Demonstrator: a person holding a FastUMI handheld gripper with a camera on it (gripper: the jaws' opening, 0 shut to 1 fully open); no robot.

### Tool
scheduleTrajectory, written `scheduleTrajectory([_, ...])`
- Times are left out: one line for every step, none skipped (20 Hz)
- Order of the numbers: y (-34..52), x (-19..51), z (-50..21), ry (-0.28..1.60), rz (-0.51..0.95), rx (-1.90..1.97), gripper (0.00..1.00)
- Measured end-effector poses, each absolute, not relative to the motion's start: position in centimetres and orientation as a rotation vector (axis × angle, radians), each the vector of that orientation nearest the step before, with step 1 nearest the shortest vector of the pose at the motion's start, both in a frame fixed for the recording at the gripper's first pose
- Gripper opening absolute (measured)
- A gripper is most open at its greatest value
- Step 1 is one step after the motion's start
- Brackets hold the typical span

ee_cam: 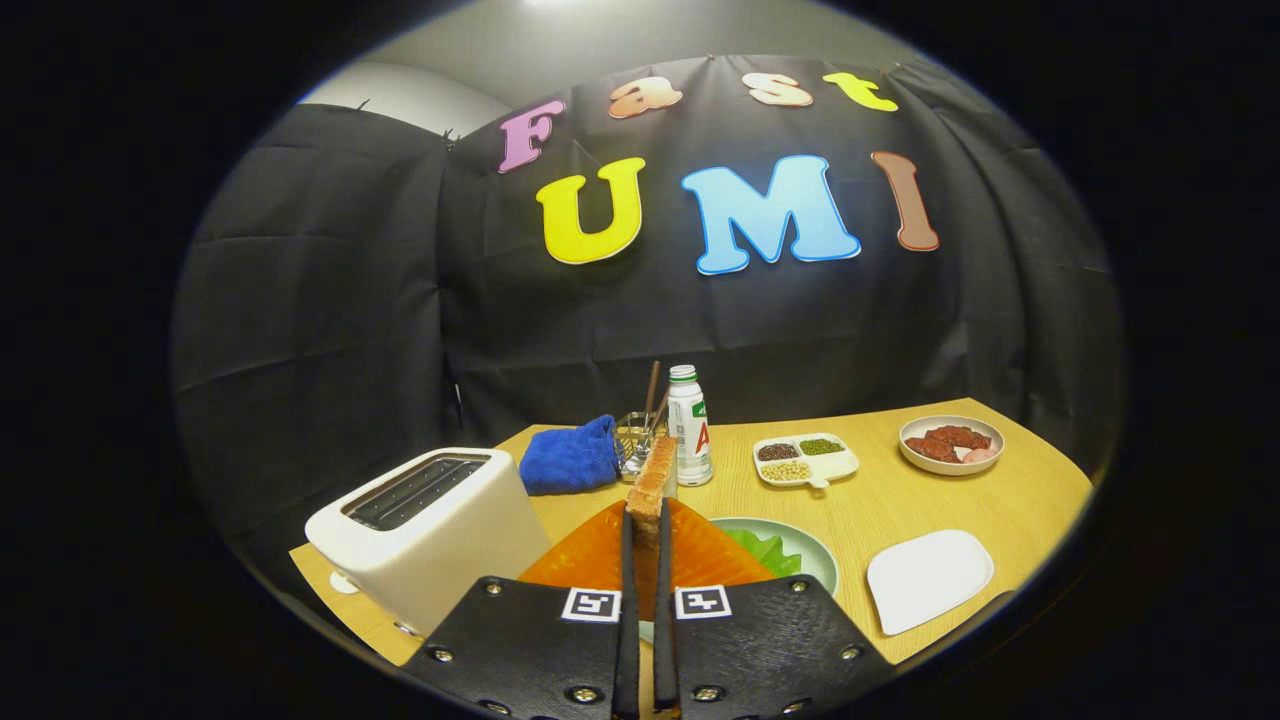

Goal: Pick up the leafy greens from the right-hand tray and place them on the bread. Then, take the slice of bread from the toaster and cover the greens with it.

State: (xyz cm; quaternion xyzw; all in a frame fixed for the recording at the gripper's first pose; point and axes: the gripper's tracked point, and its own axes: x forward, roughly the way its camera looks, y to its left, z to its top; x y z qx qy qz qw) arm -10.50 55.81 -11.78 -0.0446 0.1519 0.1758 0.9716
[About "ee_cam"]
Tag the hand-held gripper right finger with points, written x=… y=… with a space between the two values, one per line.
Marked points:
x=664 y=640

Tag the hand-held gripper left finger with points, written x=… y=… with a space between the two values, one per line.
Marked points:
x=628 y=640

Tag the green lettuce leaf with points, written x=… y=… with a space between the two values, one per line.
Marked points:
x=770 y=555

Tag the toasted bread slice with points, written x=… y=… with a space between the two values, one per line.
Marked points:
x=652 y=490

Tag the pale green round plate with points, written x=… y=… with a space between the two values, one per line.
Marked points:
x=820 y=560

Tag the blue cloth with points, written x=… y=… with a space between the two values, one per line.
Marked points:
x=570 y=460

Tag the clear glass utensil holder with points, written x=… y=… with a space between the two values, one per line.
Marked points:
x=634 y=445

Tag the white toaster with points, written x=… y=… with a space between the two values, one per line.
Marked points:
x=440 y=560

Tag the white drink bottle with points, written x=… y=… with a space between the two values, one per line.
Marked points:
x=687 y=430

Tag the white divided bean dish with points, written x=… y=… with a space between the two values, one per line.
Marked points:
x=835 y=465

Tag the brown chopsticks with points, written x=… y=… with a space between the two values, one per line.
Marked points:
x=652 y=385

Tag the white square plate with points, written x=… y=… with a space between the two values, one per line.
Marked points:
x=930 y=580

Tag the round beige plate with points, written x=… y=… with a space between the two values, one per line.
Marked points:
x=945 y=468

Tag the dark red meat pieces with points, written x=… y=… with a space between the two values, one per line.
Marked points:
x=940 y=440

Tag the pale pink sausage slice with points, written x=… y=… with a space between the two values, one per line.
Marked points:
x=980 y=455

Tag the black backdrop cloth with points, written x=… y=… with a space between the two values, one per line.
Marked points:
x=400 y=300

